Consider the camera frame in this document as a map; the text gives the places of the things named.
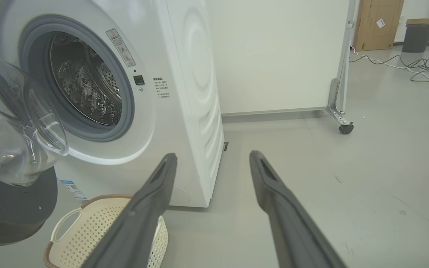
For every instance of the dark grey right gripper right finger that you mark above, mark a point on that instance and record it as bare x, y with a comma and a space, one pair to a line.
296, 230

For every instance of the white warning sticker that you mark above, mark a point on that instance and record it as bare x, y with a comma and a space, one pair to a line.
120, 47

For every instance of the white partition panel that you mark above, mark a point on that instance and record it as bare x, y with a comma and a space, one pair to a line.
274, 56

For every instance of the black caster wheel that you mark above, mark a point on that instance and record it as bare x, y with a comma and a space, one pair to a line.
346, 128

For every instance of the steel washing machine drum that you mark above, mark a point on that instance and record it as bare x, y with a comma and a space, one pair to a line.
84, 85

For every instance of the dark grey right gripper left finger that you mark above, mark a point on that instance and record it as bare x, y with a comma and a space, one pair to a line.
136, 223

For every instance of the round dark glass washer door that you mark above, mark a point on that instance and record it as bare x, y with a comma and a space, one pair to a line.
9, 208

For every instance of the brown cardboard box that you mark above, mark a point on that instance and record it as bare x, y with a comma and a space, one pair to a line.
378, 33

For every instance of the blue bordered energy label sticker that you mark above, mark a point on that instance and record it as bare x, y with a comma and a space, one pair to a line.
73, 190

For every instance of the white washing machine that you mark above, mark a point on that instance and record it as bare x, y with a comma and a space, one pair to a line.
184, 111

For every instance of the grey trash bin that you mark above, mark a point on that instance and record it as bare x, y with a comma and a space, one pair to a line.
417, 37

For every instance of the cream perforated laundry basket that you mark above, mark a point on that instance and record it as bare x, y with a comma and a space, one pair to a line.
88, 230

